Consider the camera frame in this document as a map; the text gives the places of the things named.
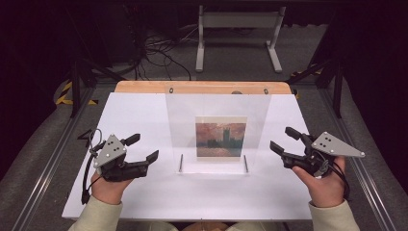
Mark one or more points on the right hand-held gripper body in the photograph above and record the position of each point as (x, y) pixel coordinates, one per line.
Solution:
(330, 146)

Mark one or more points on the white metal frame stand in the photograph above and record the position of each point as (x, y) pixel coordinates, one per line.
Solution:
(239, 20)

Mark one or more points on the clear acrylic photo frame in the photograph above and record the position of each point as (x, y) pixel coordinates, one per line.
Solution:
(183, 128)

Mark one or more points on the person's right hand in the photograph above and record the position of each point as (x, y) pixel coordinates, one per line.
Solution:
(325, 192)

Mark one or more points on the postcard with painting print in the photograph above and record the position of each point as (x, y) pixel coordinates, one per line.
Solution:
(221, 138)

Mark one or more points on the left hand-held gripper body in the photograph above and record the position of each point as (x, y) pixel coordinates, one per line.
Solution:
(110, 152)

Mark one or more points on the aluminium floor rail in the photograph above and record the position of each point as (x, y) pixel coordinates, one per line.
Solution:
(362, 173)
(51, 160)

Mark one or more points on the black metal stand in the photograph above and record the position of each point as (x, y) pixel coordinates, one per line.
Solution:
(75, 86)
(336, 93)

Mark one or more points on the white board sheet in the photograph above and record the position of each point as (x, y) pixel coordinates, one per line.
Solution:
(144, 199)

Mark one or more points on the long metal standoff post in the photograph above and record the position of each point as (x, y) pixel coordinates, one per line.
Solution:
(246, 163)
(181, 162)

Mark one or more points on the yellow black hazard tape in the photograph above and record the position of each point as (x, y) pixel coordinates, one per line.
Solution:
(304, 71)
(65, 93)

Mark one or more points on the person's left hand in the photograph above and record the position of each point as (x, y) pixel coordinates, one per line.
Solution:
(107, 192)

